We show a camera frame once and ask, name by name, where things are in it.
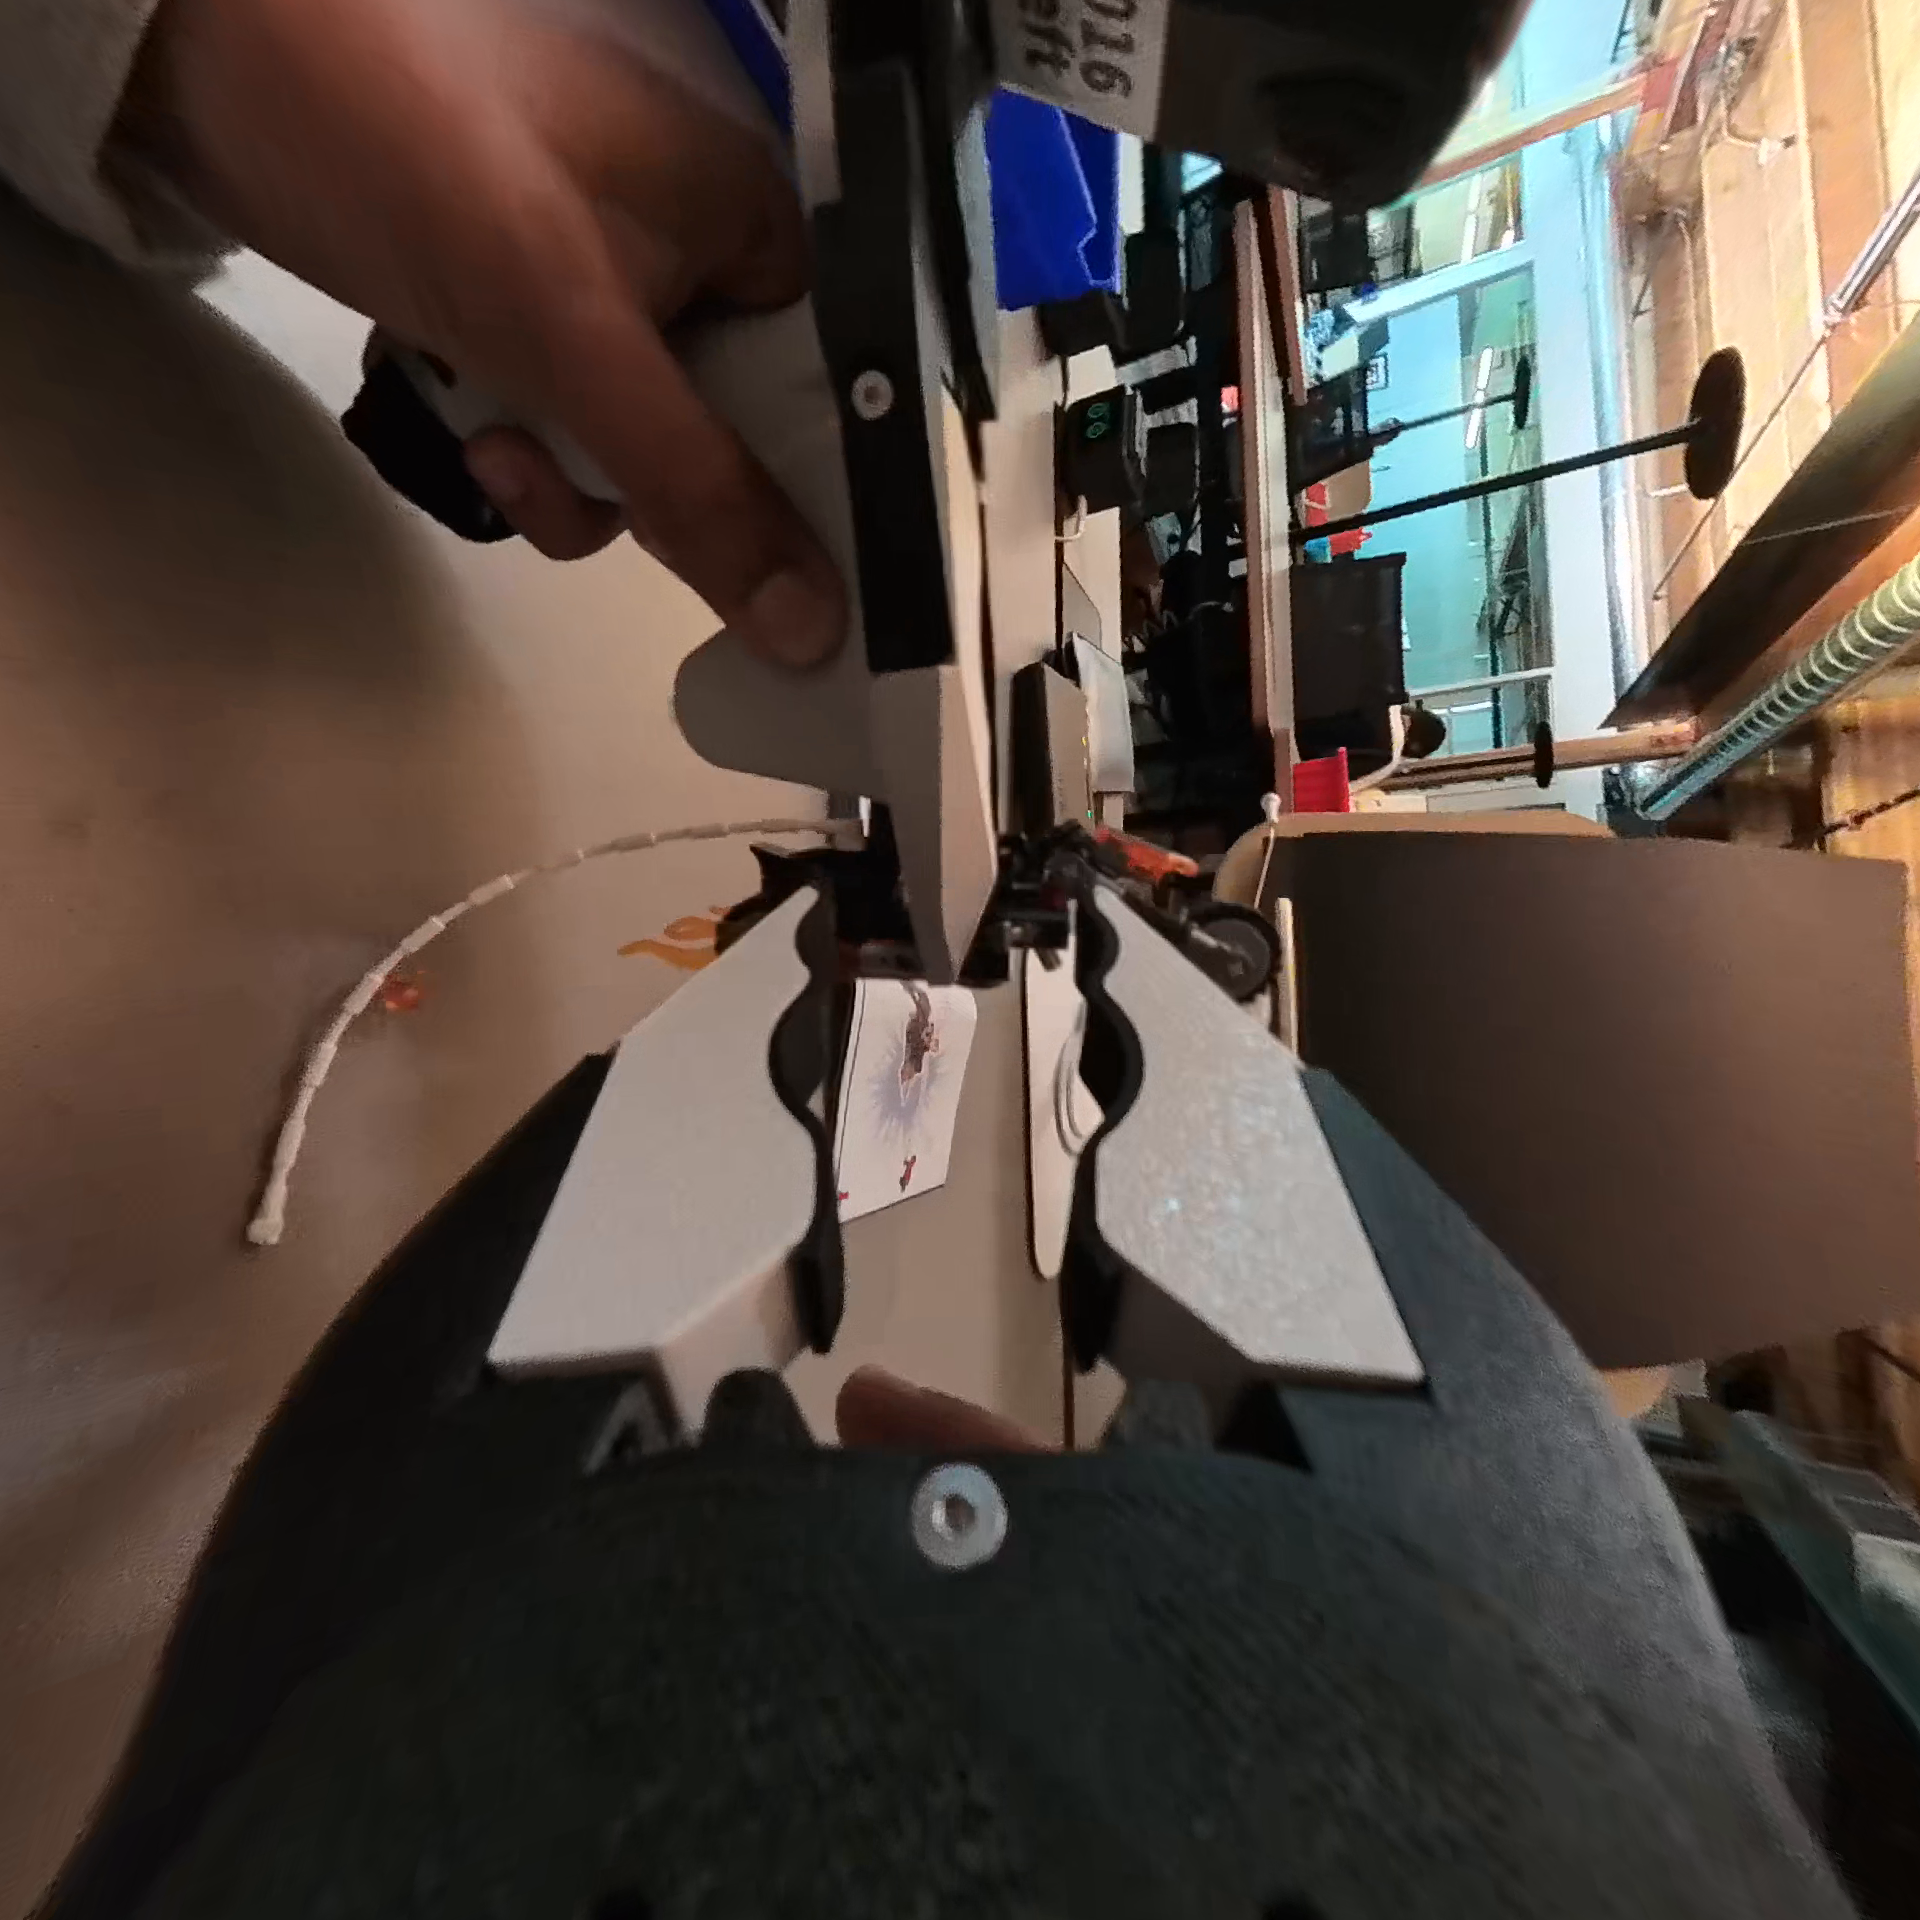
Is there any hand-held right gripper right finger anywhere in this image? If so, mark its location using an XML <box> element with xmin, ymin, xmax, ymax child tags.
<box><xmin>1066</xmin><ymin>885</ymin><xmax>1427</xmax><ymax>1408</ymax></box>

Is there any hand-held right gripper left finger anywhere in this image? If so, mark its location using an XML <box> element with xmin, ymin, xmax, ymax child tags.
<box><xmin>487</xmin><ymin>885</ymin><xmax>848</xmax><ymax>1401</ymax></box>

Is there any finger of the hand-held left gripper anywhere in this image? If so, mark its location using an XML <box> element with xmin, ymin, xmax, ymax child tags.
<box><xmin>871</xmin><ymin>497</ymin><xmax>1000</xmax><ymax>988</ymax></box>

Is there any lego motorcycle model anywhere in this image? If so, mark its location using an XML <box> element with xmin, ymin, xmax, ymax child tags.
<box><xmin>245</xmin><ymin>810</ymin><xmax>1284</xmax><ymax>1251</ymax></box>

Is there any person's left forearm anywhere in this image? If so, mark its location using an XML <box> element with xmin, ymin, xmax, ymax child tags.
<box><xmin>0</xmin><ymin>0</ymin><xmax>243</xmax><ymax>289</ymax></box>

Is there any lego instruction booklet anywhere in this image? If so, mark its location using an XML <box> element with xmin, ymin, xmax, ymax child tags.
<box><xmin>831</xmin><ymin>979</ymin><xmax>980</xmax><ymax>1226</ymax></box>

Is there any person's right hand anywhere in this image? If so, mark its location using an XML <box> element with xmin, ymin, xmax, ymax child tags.
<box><xmin>831</xmin><ymin>1368</ymin><xmax>1052</xmax><ymax>1454</ymax></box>

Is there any person's left hand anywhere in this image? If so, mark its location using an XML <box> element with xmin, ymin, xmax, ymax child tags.
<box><xmin>103</xmin><ymin>0</ymin><xmax>858</xmax><ymax>666</ymax></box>

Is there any black box device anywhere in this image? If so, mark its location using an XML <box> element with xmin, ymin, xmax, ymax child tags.
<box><xmin>1008</xmin><ymin>660</ymin><xmax>1098</xmax><ymax>834</ymax></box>

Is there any silver flat device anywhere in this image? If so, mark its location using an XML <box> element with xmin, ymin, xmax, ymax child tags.
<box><xmin>1066</xmin><ymin>630</ymin><xmax>1136</xmax><ymax>797</ymax></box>

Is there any black charger green display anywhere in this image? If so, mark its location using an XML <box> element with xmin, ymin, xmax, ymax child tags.
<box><xmin>1056</xmin><ymin>387</ymin><xmax>1150</xmax><ymax>513</ymax></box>

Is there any blue plastic bin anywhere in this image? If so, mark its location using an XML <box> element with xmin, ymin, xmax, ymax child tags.
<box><xmin>982</xmin><ymin>83</ymin><xmax>1126</xmax><ymax>309</ymax></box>

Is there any black pole stand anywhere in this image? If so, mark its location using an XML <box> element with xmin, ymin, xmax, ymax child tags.
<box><xmin>1290</xmin><ymin>345</ymin><xmax>1748</xmax><ymax>548</ymax></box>

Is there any silver ventilation duct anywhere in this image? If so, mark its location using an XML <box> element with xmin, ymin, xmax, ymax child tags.
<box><xmin>1634</xmin><ymin>555</ymin><xmax>1920</xmax><ymax>819</ymax></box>

